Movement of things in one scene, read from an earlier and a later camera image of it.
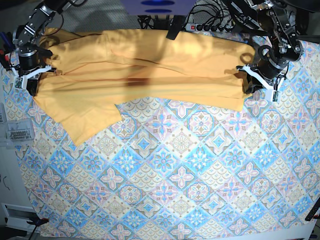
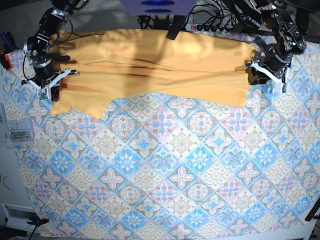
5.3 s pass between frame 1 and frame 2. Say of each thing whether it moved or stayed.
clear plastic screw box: stayed
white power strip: stayed
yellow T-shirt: moved
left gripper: moved
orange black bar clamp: stayed
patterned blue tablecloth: stayed
